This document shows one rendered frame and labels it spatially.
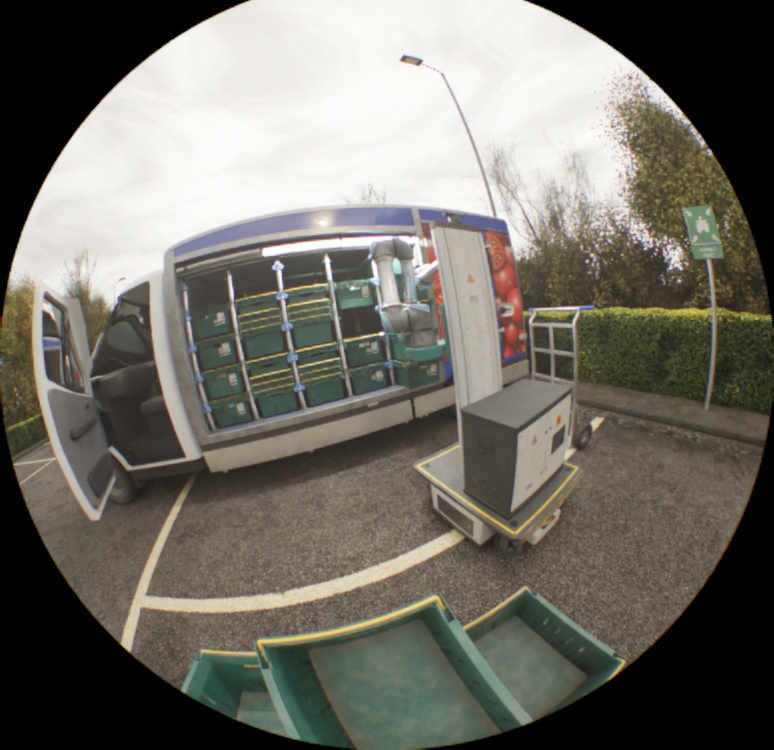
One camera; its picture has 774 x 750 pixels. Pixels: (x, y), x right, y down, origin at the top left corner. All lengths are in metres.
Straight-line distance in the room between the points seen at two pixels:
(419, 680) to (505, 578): 0.84
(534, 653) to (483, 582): 0.51
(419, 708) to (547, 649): 0.68
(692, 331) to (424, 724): 3.65
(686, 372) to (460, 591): 3.28
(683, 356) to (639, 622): 2.83
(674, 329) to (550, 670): 3.34
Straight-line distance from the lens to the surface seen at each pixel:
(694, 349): 3.61
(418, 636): 0.82
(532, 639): 1.37
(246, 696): 1.25
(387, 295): 1.32
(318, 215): 2.37
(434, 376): 2.42
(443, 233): 1.34
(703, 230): 3.42
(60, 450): 2.29
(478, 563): 1.54
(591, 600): 1.52
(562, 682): 1.37
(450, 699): 0.86
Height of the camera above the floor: 1.30
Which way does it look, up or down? 10 degrees down
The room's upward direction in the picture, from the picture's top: 9 degrees counter-clockwise
